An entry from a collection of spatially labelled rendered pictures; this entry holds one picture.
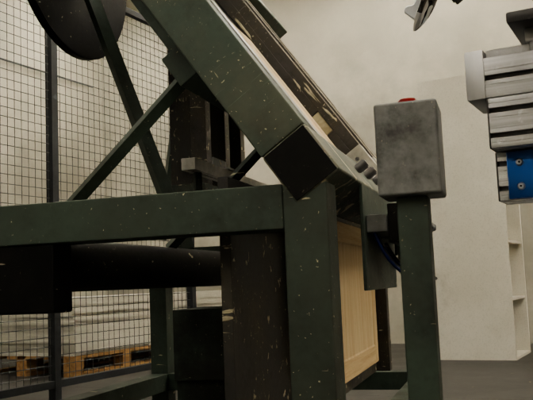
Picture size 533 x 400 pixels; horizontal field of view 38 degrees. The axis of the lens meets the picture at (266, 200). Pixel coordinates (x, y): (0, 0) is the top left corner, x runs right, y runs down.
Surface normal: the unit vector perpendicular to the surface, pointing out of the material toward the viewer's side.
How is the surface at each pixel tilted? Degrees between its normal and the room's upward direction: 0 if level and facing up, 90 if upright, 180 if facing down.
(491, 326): 90
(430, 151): 90
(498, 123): 90
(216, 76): 90
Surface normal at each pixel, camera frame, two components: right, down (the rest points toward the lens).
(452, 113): -0.46, -0.07
